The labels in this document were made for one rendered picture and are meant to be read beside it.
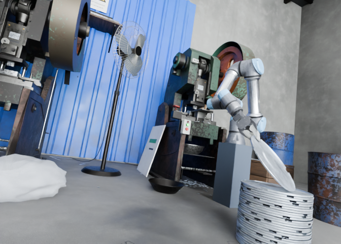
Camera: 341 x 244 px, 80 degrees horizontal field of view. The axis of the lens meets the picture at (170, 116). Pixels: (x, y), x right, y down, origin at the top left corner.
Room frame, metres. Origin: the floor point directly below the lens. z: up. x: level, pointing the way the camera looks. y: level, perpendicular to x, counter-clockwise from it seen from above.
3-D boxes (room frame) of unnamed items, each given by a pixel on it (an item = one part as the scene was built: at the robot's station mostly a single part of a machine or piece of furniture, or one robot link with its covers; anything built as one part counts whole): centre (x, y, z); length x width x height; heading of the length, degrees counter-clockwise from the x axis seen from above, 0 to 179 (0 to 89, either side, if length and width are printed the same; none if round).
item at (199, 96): (2.27, -0.27, 1.04); 0.17 x 0.15 x 0.30; 22
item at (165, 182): (1.71, -0.05, 0.04); 0.30 x 0.30 x 0.07
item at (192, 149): (2.30, -0.26, 0.36); 0.34 x 0.34 x 0.10
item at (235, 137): (1.59, -0.54, 0.50); 0.15 x 0.15 x 0.10
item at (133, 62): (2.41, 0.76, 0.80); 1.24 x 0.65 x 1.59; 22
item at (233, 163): (1.59, -0.54, 0.23); 0.18 x 0.18 x 0.45; 29
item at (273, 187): (0.94, -0.51, 0.25); 0.29 x 0.29 x 0.01
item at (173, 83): (2.44, -0.20, 0.83); 0.79 x 0.43 x 1.34; 22
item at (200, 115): (2.14, -0.32, 0.72); 0.25 x 0.14 x 0.14; 22
